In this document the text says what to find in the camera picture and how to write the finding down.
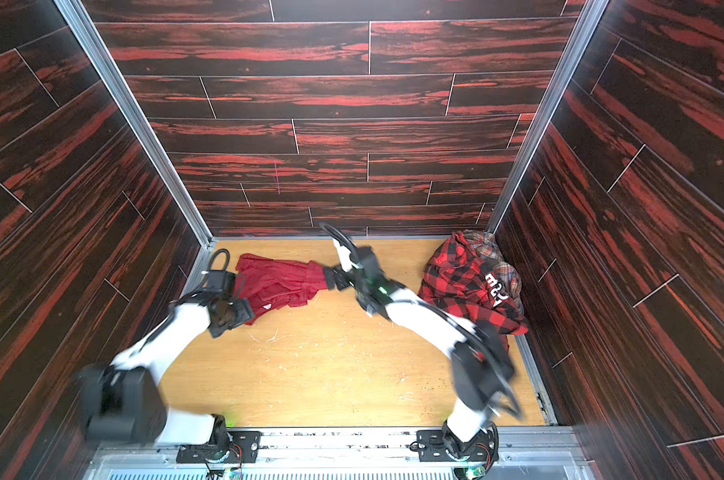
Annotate dark red cloth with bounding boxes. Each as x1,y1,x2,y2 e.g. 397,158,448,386
236,254,330,325

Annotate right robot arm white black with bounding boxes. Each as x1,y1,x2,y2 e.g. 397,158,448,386
321,223,523,461

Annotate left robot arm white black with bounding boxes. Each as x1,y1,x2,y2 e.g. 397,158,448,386
78,249,255,461

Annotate brown plaid cloth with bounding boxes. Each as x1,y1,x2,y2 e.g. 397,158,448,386
464,230,524,312

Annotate red black plaid shirt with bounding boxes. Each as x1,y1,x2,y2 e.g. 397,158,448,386
418,230,529,335

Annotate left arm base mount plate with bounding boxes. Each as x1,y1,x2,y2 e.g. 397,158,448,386
176,429,262,465

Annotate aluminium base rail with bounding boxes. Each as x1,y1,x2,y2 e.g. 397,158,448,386
84,427,597,479

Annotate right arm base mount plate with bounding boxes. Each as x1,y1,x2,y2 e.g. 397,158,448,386
408,428,499,463

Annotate right aluminium corner post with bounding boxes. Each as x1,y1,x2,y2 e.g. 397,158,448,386
486,0,609,233

